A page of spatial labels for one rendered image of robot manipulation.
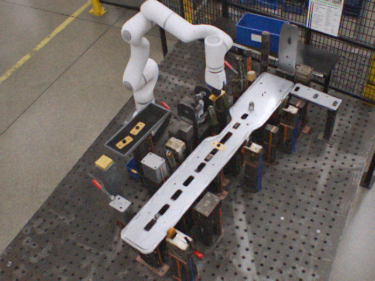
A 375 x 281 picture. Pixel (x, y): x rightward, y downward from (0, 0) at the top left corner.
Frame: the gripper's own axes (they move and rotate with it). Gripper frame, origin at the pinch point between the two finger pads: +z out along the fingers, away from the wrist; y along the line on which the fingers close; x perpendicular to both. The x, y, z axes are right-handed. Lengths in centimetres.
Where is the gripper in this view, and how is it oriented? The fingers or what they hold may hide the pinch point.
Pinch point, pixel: (216, 91)
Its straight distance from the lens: 229.5
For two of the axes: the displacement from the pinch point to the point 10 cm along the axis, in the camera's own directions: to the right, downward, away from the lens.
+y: 7.2, 4.8, -4.9
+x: 6.9, -5.8, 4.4
